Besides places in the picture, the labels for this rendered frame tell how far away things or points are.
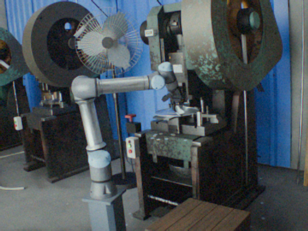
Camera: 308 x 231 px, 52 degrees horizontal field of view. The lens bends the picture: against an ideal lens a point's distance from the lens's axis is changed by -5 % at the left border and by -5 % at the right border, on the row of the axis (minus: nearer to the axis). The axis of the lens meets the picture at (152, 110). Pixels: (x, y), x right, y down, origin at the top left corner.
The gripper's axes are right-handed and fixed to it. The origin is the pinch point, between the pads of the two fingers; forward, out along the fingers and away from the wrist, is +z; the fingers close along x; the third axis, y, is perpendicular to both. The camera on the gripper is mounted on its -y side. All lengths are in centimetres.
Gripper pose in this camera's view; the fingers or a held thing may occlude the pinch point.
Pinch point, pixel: (180, 113)
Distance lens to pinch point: 204.8
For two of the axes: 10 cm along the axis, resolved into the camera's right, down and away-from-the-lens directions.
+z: 3.4, 8.1, 4.8
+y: 7.8, 0.5, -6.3
